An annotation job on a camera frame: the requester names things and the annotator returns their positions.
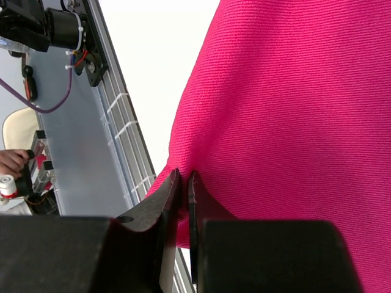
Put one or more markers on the pink trousers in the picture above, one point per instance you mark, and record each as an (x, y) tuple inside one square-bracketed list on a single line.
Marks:
[(286, 115)]

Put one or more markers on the cream chair seat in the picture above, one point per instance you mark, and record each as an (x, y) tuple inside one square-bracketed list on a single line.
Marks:
[(19, 128)]

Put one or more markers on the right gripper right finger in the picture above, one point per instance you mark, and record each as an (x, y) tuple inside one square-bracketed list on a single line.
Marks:
[(233, 255)]

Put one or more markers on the operator hand behind table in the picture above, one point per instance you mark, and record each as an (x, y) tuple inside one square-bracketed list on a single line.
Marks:
[(12, 162)]

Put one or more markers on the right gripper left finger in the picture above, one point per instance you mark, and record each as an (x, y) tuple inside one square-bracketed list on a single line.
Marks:
[(131, 253)]

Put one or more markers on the aluminium front rail frame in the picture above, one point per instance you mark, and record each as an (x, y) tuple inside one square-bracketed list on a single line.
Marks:
[(101, 166)]

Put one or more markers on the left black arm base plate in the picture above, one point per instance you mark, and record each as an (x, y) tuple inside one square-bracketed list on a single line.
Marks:
[(91, 59)]

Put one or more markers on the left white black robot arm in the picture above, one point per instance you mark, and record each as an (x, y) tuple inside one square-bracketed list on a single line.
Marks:
[(27, 25)]

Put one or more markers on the black red handheld controller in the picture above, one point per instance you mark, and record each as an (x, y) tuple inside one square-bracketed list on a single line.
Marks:
[(29, 83)]

